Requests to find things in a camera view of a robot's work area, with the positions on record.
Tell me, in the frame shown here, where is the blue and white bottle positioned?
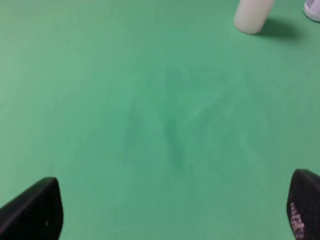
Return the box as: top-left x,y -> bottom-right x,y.
303,0 -> 320,22

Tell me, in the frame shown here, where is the green tablecloth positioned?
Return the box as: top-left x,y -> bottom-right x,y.
0,0 -> 320,240

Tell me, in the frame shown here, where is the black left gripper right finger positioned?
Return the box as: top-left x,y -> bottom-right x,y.
286,169 -> 320,240

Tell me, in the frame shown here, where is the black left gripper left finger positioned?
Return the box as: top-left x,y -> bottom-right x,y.
0,177 -> 64,240

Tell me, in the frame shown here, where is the tall white candle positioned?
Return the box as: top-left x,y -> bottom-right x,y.
233,0 -> 275,35

